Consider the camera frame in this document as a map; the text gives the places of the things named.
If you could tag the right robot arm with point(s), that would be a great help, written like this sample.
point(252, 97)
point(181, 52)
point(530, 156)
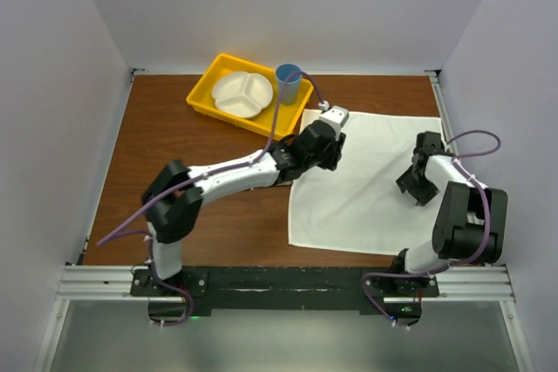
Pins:
point(469, 227)

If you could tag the white divided plate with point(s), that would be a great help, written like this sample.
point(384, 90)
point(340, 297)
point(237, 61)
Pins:
point(242, 94)

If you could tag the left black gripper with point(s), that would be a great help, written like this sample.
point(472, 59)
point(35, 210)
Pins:
point(335, 146)

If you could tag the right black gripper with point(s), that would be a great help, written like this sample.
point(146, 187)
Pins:
point(420, 194)

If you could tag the blue plastic cup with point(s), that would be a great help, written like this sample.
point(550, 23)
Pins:
point(288, 80)

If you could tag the white cloth napkin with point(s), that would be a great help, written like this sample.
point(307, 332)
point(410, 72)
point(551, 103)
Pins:
point(358, 207)

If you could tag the yellow plastic tray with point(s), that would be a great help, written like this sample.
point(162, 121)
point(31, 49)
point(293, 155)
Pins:
point(200, 99)

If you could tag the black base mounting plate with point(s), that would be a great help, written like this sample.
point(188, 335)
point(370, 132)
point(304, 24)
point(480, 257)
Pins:
point(200, 291)

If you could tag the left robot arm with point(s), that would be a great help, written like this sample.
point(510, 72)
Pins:
point(174, 199)

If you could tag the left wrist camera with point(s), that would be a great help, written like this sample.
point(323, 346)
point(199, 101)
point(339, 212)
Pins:
point(334, 116)

